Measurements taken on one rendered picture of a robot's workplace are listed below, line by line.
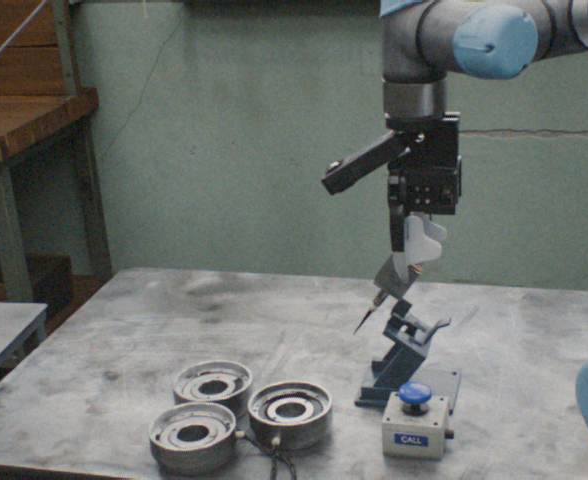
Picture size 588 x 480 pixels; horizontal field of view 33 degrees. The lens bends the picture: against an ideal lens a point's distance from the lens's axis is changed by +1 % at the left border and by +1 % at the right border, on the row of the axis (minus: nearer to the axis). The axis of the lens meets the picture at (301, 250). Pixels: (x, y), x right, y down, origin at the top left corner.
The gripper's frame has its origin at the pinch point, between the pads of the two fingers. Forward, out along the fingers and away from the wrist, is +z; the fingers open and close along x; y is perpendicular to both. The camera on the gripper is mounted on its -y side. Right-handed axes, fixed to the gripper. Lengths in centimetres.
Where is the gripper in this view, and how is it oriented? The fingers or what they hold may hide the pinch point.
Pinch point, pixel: (401, 268)
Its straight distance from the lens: 124.4
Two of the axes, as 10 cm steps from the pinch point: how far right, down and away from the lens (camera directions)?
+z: 0.6, 9.3, 3.7
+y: 9.7, 0.4, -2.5
